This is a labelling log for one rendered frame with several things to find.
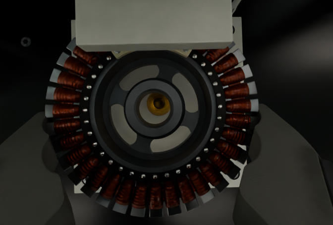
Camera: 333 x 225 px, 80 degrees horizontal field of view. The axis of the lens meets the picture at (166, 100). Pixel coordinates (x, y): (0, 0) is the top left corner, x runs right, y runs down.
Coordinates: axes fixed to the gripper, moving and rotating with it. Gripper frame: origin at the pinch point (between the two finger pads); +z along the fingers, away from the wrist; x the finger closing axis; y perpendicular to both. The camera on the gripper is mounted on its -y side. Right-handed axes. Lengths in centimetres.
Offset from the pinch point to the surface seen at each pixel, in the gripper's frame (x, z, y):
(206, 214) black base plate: 4.3, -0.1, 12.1
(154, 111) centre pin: 0.0, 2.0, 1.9
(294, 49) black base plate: 13.3, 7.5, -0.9
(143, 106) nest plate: -1.1, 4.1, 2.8
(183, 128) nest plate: 2.3, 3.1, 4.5
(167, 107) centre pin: 0.9, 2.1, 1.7
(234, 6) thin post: 6.2, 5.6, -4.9
